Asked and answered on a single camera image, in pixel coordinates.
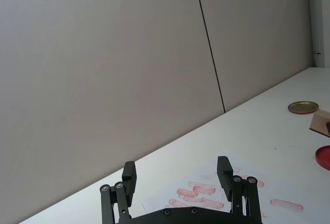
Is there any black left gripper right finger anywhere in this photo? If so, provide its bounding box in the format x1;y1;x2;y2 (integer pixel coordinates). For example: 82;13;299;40
217;156;259;217

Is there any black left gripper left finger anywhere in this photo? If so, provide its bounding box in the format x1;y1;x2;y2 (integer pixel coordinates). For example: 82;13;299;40
100;161;138;224

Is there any white paper with red stamps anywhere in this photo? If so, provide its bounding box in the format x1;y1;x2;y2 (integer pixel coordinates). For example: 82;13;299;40
141;152;330;224

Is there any round red ink pad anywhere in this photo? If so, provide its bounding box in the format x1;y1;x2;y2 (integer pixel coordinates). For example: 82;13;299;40
315;145;330;170

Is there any round gold metal lid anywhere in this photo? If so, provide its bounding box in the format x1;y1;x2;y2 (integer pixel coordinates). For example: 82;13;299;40
287;101;319;115

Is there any brown wooden stamp block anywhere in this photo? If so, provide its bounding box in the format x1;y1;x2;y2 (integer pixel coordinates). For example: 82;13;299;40
308;109;330;139

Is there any grey upright frame post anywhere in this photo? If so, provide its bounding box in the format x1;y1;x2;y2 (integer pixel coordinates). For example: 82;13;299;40
307;0;323;68

